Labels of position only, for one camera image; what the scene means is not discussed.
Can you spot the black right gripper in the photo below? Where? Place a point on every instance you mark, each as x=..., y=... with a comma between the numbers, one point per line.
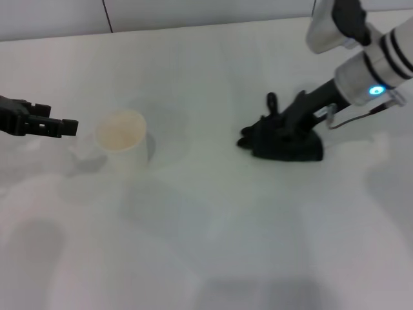
x=309, y=106

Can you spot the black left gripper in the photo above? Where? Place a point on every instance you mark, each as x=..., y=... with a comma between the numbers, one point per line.
x=11, y=116

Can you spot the dark blue rag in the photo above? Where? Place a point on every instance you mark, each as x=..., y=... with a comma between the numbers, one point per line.
x=284, y=147

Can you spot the white paper cup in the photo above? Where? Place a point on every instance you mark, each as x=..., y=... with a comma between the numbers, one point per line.
x=121, y=130

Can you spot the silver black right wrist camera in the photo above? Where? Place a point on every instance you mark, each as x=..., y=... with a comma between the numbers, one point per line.
x=329, y=29

